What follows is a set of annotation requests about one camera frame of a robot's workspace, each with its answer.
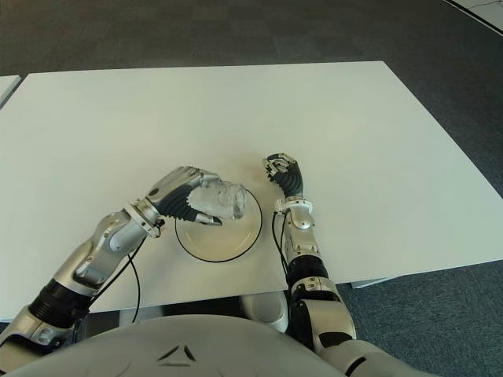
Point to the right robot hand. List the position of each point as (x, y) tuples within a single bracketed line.
[(291, 176)]

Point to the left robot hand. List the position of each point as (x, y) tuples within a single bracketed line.
[(173, 192)]

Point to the white plate with black rim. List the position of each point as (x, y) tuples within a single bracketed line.
[(228, 243)]

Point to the grey robot torso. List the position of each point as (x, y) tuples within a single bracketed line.
[(196, 349)]

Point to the white neighbouring table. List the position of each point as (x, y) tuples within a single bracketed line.
[(7, 88)]

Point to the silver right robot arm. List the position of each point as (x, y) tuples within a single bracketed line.
[(310, 275)]

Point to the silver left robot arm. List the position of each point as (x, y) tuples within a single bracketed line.
[(78, 267)]

